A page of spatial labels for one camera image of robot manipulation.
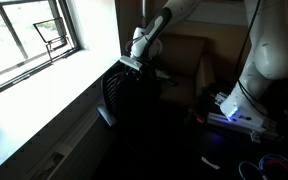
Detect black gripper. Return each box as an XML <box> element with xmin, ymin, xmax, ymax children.
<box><xmin>124</xmin><ymin>66</ymin><xmax>145</xmax><ymax>81</ymax></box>

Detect dark grey backpack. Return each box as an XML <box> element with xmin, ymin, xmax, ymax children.
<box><xmin>116</xmin><ymin>66</ymin><xmax>161</xmax><ymax>111</ymax></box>

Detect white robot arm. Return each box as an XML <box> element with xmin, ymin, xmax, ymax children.
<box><xmin>120</xmin><ymin>0</ymin><xmax>288</xmax><ymax>134</ymax></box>

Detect black slatted office chair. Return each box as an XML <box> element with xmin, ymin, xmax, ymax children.
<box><xmin>97</xmin><ymin>63</ymin><xmax>161</xmax><ymax>130</ymax></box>

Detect tan leather couch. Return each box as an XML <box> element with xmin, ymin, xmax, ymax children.
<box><xmin>156</xmin><ymin>22</ymin><xmax>247</xmax><ymax>108</ymax></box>

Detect white radiator heater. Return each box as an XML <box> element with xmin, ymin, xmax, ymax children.
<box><xmin>27</xmin><ymin>99</ymin><xmax>118</xmax><ymax>180</ymax></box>

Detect black robot cart table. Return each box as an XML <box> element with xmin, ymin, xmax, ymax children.
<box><xmin>187</xmin><ymin>83</ymin><xmax>288</xmax><ymax>180</ymax></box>

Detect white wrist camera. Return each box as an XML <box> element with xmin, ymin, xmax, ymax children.
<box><xmin>119</xmin><ymin>56</ymin><xmax>142</xmax><ymax>71</ymax></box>

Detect window frame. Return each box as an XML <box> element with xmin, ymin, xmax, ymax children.
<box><xmin>0</xmin><ymin>0</ymin><xmax>81</xmax><ymax>93</ymax></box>

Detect blue and red cables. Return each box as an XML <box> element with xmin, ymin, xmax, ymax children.
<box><xmin>238</xmin><ymin>153</ymin><xmax>288</xmax><ymax>180</ymax></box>

